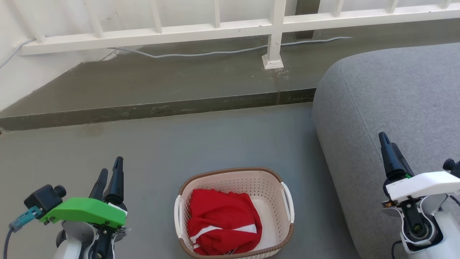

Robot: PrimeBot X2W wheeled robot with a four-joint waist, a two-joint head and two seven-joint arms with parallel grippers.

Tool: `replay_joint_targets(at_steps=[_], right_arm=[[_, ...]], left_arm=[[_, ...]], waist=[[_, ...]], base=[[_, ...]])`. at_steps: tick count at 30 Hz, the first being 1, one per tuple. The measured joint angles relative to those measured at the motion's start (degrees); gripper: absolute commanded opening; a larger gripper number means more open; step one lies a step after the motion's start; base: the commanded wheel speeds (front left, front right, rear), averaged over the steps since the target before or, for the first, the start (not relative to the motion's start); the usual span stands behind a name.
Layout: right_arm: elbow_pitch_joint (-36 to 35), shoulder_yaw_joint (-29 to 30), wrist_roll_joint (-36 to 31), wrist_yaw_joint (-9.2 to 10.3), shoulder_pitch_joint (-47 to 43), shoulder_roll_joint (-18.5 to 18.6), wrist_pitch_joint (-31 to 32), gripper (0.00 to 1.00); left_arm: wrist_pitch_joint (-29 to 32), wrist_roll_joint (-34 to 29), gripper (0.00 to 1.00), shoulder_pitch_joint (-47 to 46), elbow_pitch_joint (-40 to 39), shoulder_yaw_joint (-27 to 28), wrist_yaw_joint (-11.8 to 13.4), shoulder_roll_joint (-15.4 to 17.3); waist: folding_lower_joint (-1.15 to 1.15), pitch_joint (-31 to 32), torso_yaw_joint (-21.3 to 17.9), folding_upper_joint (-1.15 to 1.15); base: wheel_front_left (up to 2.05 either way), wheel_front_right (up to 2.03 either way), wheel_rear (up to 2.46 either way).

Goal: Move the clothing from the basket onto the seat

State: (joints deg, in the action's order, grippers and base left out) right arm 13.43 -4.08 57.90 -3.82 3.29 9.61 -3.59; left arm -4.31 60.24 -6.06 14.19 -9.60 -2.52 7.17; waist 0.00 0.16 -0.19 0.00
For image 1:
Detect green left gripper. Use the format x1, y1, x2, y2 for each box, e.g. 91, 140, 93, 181
40, 156, 128, 234

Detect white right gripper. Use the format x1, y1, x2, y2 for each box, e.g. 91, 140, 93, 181
378, 132, 460, 204

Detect red shorts with white stripe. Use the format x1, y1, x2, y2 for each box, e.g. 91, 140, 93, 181
187, 188, 263, 256

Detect grey fabric sofa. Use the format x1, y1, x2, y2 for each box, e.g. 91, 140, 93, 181
312, 42, 460, 259

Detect cream plastic laundry basket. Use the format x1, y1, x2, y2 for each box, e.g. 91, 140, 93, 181
174, 167, 295, 259

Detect white metal railing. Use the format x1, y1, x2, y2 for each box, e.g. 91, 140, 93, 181
0, 0, 460, 69

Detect teal left camera connector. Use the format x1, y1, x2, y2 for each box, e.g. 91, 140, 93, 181
9, 206, 42, 232

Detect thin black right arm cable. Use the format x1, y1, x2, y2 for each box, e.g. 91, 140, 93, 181
391, 240, 404, 259

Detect black left camera cable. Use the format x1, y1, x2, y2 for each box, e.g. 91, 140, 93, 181
3, 227, 15, 259

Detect grey floor cable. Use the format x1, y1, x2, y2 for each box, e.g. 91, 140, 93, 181
0, 36, 353, 69

